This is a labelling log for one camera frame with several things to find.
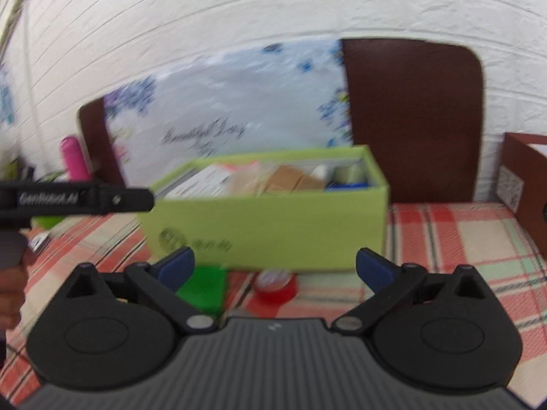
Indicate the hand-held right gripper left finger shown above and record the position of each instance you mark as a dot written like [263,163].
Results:
[177,267]

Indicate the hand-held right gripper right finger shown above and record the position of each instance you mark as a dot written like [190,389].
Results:
[374,269]

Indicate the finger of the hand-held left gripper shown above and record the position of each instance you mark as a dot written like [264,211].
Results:
[126,200]

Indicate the white barcode packet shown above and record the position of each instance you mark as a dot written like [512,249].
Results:
[201,181]

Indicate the lime green cardboard box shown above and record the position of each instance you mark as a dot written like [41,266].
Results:
[273,226]

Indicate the orange brown cardboard box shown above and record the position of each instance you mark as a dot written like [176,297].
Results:
[290,177]

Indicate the person's left hand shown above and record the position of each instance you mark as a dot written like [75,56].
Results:
[13,294]

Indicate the green tissue box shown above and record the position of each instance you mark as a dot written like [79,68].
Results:
[47,222]

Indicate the small dark green box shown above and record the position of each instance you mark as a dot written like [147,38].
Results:
[203,288]

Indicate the white flat device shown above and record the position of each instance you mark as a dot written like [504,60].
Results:
[39,241]

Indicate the pink bottle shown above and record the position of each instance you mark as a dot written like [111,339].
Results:
[76,160]

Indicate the narrow dark brown chair back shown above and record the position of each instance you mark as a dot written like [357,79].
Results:
[98,145]

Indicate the plaid tablecloth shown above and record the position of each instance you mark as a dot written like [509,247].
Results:
[461,239]

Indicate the small green white box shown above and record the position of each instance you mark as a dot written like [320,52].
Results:
[349,173]

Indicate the red tape roll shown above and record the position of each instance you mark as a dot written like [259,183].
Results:
[275,286]

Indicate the floral printed plastic bag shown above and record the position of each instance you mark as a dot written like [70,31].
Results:
[239,106]

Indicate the large dark brown chair back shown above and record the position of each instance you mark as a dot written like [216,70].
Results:
[412,124]

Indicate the reddish brown cardboard box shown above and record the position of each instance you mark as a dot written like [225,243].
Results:
[525,188]

